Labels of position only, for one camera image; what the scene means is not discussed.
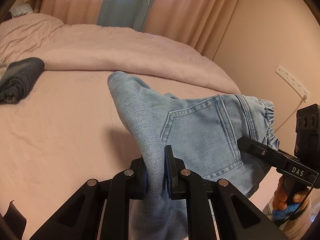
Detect light blue denim pants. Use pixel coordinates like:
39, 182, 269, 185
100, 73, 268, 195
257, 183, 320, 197
107, 72, 279, 239

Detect right hand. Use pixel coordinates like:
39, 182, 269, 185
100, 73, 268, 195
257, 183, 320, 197
272, 176, 309, 211

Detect pink bed sheet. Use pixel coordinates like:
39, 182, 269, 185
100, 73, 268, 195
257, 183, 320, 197
0, 68, 241, 240

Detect pink folded duvet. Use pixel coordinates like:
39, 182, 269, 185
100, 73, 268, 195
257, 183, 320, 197
1, 14, 240, 94

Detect dark folded jeans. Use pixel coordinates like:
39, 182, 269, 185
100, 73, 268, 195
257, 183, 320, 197
1, 57, 44, 104

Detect pink and blue curtain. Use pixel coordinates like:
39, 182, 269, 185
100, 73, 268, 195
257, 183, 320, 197
40, 0, 238, 59

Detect plaid pillow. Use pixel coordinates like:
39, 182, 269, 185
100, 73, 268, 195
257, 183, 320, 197
9, 3, 34, 18

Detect black camera box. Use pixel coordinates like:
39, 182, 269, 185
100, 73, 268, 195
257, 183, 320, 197
295, 103, 319, 159

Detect white power cable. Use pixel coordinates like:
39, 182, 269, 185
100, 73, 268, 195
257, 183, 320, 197
273, 94, 308, 133

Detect white wall power strip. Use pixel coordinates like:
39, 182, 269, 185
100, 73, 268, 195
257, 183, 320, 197
275, 64, 310, 102

